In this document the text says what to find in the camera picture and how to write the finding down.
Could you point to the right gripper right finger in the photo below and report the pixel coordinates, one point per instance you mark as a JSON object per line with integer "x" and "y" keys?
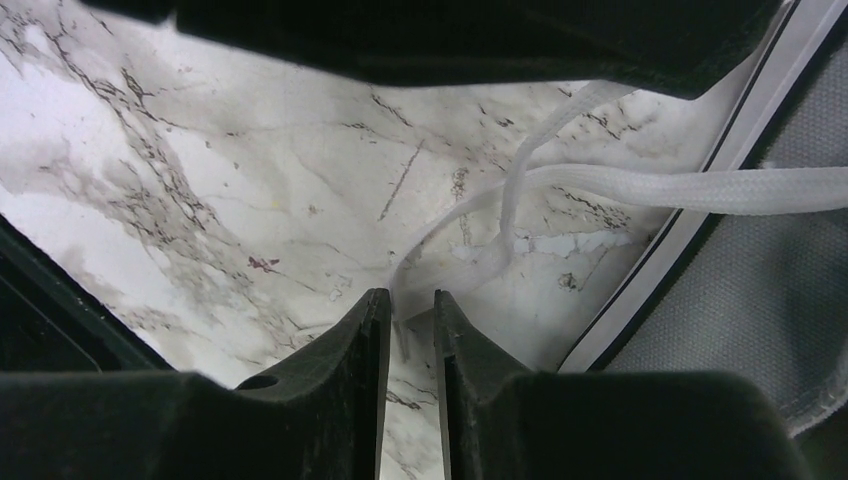
{"x": 501, "y": 420}

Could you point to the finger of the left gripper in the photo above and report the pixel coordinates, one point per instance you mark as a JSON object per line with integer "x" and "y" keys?
{"x": 674, "y": 47}

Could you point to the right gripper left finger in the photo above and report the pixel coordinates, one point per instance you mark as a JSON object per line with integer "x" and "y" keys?
{"x": 317, "y": 414}

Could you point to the white shoelace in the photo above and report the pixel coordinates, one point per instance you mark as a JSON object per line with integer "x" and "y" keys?
{"x": 759, "y": 192}

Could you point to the grey canvas sneaker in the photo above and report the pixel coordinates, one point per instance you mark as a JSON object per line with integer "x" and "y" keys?
{"x": 764, "y": 297}

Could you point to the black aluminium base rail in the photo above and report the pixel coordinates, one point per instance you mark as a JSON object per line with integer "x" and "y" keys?
{"x": 50, "y": 323}

